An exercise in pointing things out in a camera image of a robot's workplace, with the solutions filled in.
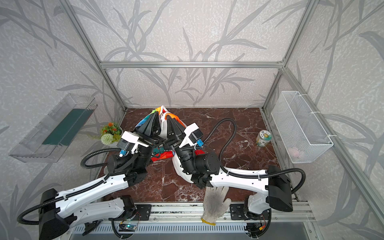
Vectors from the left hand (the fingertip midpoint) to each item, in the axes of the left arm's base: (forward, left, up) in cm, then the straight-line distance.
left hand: (156, 109), depth 46 cm
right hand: (+2, -5, -2) cm, 6 cm away
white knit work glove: (-18, -22, -52) cm, 59 cm away
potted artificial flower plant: (+16, +39, -40) cm, 58 cm away
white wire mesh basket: (+2, -56, -18) cm, 59 cm away
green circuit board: (-28, +21, -54) cm, 64 cm away
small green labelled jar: (+18, -54, -47) cm, 73 cm away
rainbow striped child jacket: (-1, +4, -29) cm, 29 cm away
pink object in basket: (+2, -60, -32) cm, 68 cm away
